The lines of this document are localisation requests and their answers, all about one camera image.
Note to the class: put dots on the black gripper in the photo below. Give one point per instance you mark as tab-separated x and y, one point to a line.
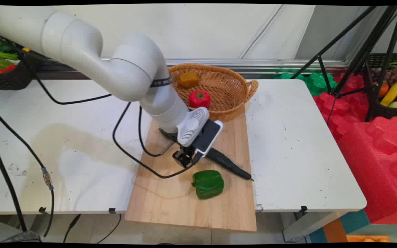
190	151

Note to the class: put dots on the brown toy potato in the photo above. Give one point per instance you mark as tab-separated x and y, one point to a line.
188	80

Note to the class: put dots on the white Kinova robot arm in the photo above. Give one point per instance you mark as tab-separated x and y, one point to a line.
81	44

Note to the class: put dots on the green toy bell pepper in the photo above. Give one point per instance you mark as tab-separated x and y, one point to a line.
208	185

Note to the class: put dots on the wooden cutting board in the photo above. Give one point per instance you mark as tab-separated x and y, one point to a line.
184	206

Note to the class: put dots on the dark green toy cucumber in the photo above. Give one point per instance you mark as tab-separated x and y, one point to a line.
229	165

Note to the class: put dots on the red toy tomato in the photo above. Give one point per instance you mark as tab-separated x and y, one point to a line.
199	100

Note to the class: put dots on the oval wicker basket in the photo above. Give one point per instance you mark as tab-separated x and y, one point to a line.
226	86

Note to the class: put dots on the white table leg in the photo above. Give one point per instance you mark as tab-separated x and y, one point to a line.
305	227

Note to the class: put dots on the green foam floor mat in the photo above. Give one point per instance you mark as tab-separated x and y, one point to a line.
317	84

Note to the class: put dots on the black mesh vegetable basket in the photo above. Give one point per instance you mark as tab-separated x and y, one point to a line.
10	79

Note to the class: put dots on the black mesh fruit basket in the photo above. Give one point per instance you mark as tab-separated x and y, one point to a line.
381	110

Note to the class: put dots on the green toy leek stalks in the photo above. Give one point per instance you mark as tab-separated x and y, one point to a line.
2	57

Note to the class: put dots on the orange toy fruit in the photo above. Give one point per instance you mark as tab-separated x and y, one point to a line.
383	90

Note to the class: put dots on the yellow toy banana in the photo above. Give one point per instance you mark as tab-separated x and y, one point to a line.
391	93

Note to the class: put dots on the purple toy grapes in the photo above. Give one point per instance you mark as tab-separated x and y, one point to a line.
389	74

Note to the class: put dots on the white-edged black camera box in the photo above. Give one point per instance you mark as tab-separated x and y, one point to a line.
209	136

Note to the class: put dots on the aluminium window frame rail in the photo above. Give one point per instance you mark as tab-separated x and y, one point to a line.
253	62

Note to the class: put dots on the black camera tripod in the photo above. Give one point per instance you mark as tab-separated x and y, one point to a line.
362	55

